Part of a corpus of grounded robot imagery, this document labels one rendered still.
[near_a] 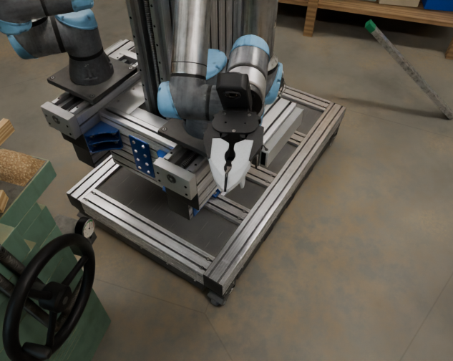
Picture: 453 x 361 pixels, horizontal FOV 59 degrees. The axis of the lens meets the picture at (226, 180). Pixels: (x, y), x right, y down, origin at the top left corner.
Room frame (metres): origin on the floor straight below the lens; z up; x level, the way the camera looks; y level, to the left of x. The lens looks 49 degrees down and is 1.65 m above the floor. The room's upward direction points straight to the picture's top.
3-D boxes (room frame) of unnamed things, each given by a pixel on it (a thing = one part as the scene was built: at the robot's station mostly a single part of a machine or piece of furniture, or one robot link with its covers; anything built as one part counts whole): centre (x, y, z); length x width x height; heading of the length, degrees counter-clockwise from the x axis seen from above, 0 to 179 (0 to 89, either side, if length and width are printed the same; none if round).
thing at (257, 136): (0.44, -0.03, 1.23); 0.09 x 0.05 x 0.02; 172
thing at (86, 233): (0.67, 0.42, 0.65); 0.06 x 0.04 x 0.08; 162
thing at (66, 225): (0.69, 0.49, 0.58); 0.12 x 0.08 x 0.08; 72
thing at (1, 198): (0.57, 0.53, 0.92); 0.04 x 0.04 x 0.03; 3
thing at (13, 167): (0.69, 0.54, 0.92); 0.14 x 0.09 x 0.04; 72
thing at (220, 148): (0.40, 0.01, 1.20); 0.09 x 0.03 x 0.06; 172
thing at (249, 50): (0.66, -0.04, 1.21); 0.11 x 0.08 x 0.09; 172
